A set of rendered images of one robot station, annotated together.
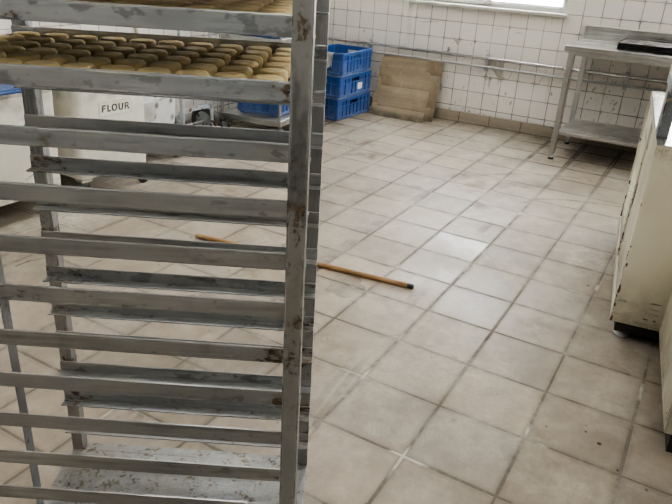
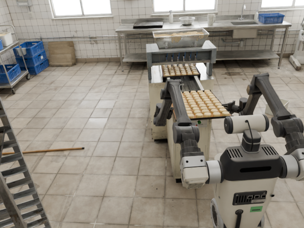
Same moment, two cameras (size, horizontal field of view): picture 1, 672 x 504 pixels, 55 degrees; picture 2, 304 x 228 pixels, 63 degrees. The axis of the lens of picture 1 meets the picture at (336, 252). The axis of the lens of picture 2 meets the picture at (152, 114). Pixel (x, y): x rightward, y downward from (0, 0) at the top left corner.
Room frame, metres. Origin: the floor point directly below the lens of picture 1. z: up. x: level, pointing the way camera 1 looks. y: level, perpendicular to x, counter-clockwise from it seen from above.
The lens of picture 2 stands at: (0.05, -0.21, 1.90)
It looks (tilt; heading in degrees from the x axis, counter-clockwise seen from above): 30 degrees down; 337
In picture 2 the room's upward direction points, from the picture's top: 3 degrees counter-clockwise
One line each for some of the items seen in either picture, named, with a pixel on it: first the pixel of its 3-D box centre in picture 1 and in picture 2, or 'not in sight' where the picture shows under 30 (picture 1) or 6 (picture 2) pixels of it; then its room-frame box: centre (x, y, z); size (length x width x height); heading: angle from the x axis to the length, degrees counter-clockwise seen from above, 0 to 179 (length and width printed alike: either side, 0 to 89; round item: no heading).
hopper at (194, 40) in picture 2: not in sight; (179, 39); (2.40, -1.55, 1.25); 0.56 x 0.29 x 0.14; 68
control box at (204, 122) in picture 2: not in sight; (192, 120); (1.59, -1.23, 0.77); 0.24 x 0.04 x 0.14; 68
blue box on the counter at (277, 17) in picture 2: not in sight; (271, 18); (3.91, -4.52, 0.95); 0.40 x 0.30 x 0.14; 64
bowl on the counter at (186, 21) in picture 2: not in sight; (187, 21); (4.75, -3.07, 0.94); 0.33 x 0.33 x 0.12
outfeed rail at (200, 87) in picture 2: not in sight; (190, 68); (2.45, -1.73, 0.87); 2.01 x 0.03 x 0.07; 158
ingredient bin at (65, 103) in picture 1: (83, 122); not in sight; (3.91, 1.59, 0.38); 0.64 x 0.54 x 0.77; 59
